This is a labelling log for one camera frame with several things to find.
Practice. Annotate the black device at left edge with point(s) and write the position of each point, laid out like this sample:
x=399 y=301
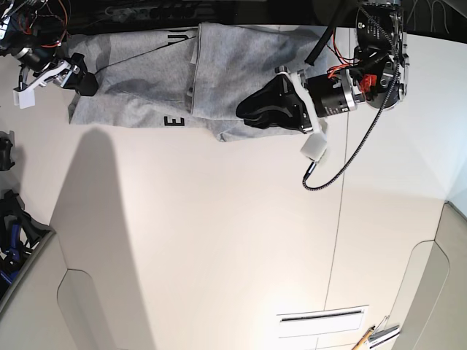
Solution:
x=6 y=160

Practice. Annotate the white cable slot plate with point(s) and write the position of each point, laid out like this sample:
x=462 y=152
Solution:
x=319 y=323

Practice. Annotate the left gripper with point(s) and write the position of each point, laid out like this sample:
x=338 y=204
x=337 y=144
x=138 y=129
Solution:
x=281 y=103

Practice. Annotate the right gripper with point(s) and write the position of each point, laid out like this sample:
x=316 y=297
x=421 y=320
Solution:
x=81 y=80

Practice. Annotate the wooden handled tool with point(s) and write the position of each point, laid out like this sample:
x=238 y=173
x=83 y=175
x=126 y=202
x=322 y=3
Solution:
x=365 y=337

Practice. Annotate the black and blue equipment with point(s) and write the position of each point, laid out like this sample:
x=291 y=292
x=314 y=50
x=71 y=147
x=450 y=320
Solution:
x=20 y=236

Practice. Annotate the grey T-shirt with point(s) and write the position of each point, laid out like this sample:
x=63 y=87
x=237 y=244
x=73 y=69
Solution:
x=193 y=78

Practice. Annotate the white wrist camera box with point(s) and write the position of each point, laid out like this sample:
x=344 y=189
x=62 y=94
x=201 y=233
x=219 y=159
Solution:
x=315 y=146
x=24 y=98

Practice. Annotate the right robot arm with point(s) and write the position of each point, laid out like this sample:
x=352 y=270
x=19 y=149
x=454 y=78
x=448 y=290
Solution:
x=33 y=33

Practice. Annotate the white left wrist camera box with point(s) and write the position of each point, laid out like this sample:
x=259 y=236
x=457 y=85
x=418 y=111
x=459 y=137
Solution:
x=315 y=146

